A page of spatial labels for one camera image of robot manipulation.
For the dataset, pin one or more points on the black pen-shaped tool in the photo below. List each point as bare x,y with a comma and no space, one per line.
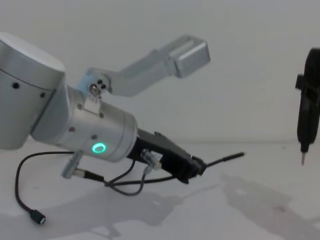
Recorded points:
307,105

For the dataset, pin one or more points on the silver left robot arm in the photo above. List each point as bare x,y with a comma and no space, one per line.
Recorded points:
45,105

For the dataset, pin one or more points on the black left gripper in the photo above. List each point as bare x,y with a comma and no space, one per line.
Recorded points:
166,156

